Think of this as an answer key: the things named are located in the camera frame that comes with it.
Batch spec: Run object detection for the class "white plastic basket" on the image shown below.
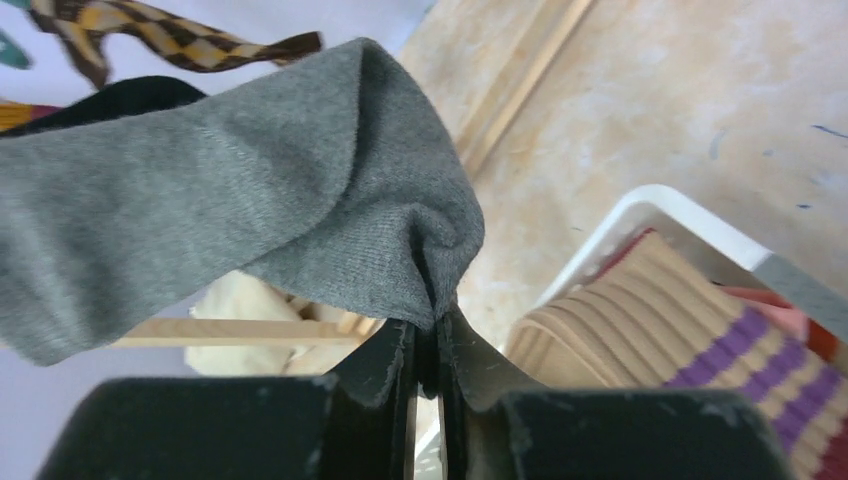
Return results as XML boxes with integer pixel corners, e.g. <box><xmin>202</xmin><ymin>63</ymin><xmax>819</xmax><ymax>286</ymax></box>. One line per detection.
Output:
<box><xmin>533</xmin><ymin>185</ymin><xmax>847</xmax><ymax>346</ymax></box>

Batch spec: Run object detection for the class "striped beige maroon sock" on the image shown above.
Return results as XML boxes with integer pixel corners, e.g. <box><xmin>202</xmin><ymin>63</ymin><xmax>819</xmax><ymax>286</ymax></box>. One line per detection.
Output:
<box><xmin>505</xmin><ymin>231</ymin><xmax>847</xmax><ymax>479</ymax></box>

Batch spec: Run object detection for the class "grey sock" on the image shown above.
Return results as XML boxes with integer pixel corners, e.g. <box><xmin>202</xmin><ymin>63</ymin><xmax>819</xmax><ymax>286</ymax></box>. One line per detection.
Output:
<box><xmin>1</xmin><ymin>38</ymin><xmax>484</xmax><ymax>366</ymax></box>

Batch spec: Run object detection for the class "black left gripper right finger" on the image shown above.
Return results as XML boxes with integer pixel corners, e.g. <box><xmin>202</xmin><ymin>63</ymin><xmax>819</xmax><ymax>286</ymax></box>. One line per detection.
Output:
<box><xmin>435</xmin><ymin>308</ymin><xmax>792</xmax><ymax>480</ymax></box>

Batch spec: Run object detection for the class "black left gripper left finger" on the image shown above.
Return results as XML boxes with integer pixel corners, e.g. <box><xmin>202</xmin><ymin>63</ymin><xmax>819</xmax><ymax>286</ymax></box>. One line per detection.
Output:
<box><xmin>39</xmin><ymin>320</ymin><xmax>416</xmax><ymax>479</ymax></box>

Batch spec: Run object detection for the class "maroon purple sock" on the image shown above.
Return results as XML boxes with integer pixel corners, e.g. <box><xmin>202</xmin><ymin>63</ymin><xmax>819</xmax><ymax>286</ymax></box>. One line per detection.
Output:
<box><xmin>0</xmin><ymin>100</ymin><xmax>61</xmax><ymax>131</ymax></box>

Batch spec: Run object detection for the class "pink sock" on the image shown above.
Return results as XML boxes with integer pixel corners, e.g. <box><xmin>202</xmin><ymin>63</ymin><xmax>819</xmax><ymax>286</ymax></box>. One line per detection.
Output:
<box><xmin>720</xmin><ymin>286</ymin><xmax>809</xmax><ymax>342</ymax></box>

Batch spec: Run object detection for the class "thin brown argyle sock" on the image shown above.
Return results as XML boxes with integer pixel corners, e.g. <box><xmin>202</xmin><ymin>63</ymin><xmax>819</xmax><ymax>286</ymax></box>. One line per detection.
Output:
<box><xmin>21</xmin><ymin>1</ymin><xmax>323</xmax><ymax>90</ymax></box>

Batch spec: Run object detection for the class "black sock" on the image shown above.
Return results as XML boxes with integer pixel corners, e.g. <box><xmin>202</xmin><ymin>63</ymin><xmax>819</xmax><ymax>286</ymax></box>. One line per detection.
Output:
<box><xmin>1</xmin><ymin>76</ymin><xmax>207</xmax><ymax>138</ymax></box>

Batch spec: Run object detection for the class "beige crumpled cloth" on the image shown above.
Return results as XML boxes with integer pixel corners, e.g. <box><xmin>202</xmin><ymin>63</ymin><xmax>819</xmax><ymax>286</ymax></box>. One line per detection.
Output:
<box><xmin>184</xmin><ymin>270</ymin><xmax>386</xmax><ymax>378</ymax></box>

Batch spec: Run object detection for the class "wooden drying rack frame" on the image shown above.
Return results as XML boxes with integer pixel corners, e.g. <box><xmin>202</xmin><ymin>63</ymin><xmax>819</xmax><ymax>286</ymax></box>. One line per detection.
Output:
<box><xmin>114</xmin><ymin>0</ymin><xmax>593</xmax><ymax>347</ymax></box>

